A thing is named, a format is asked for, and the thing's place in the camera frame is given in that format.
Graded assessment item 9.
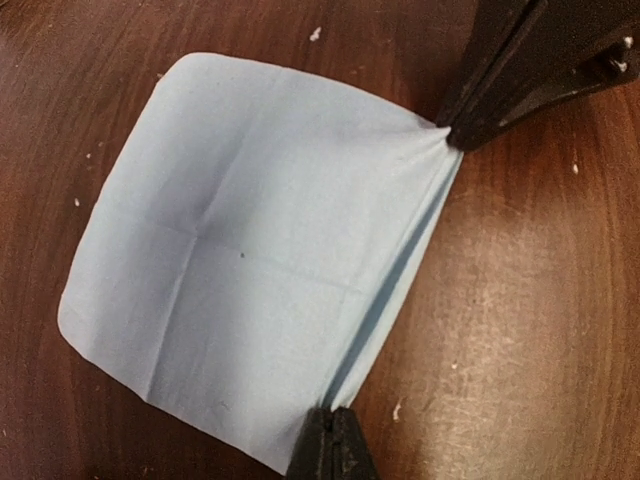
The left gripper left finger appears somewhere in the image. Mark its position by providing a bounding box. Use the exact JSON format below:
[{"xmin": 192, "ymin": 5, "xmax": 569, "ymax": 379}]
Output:
[{"xmin": 285, "ymin": 408, "xmax": 333, "ymax": 480}]

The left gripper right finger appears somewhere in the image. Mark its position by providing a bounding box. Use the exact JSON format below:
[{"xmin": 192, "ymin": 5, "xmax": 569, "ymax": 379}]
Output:
[{"xmin": 332, "ymin": 408, "xmax": 381, "ymax": 480}]

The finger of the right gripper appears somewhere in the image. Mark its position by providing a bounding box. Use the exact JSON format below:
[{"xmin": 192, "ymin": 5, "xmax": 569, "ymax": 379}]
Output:
[
  {"xmin": 436, "ymin": 0, "xmax": 545, "ymax": 129},
  {"xmin": 447, "ymin": 1, "xmax": 639, "ymax": 152}
]

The blue cleaning cloth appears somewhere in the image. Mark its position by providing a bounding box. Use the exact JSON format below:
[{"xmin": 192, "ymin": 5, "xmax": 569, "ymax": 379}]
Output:
[{"xmin": 58, "ymin": 53, "xmax": 463, "ymax": 473}]

